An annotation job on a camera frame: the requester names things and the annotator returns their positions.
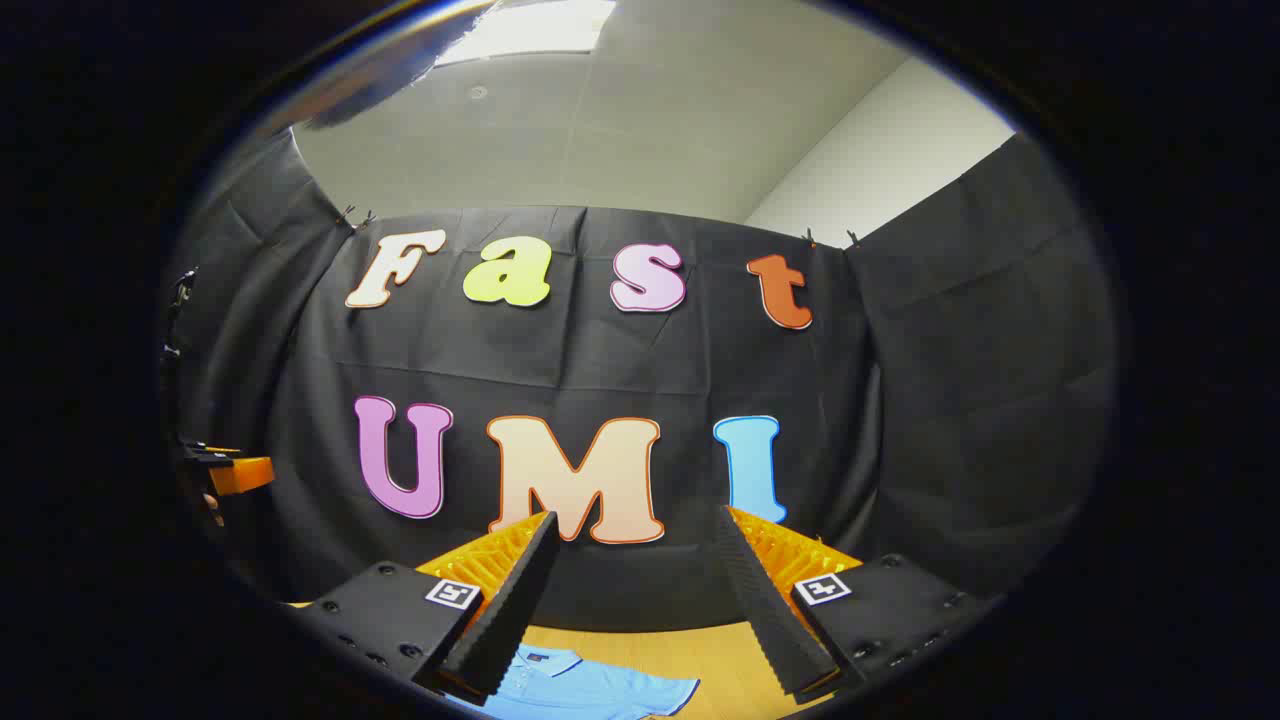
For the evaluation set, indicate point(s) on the light blue T-shirt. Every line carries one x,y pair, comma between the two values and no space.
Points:
600,692

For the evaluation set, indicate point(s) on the ceiling light panel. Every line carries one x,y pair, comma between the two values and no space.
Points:
530,30

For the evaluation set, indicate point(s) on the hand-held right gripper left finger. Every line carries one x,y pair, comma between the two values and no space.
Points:
505,610

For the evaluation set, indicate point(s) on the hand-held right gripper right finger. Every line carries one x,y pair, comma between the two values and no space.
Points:
770,610

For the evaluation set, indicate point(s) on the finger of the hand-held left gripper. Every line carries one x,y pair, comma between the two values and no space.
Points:
245,475

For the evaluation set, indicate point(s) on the black backdrop cloth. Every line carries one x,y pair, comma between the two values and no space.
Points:
600,365

